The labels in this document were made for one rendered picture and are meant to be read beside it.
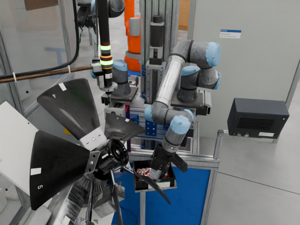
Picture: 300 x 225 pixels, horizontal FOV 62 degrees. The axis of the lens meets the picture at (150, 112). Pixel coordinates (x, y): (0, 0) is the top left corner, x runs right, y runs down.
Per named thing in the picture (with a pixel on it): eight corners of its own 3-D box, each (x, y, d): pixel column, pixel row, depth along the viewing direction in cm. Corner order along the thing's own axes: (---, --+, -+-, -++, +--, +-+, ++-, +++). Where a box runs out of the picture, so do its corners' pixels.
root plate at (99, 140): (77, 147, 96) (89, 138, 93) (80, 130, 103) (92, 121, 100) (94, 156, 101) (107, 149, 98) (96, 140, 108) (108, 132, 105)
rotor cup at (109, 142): (81, 172, 94) (105, 157, 89) (85, 143, 104) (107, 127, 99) (109, 186, 102) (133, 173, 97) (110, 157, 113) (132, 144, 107)
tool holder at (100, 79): (97, 94, 91) (94, 68, 86) (91, 86, 96) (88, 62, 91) (120, 89, 94) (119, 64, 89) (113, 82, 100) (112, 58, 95)
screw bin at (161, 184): (135, 191, 134) (135, 182, 131) (132, 169, 149) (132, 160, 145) (175, 187, 137) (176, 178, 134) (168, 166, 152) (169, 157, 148)
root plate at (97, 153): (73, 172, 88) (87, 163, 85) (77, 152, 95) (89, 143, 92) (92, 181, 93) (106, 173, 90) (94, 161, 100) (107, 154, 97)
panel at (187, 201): (92, 222, 196) (82, 156, 163) (92, 221, 197) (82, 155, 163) (198, 234, 189) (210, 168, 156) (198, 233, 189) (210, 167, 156)
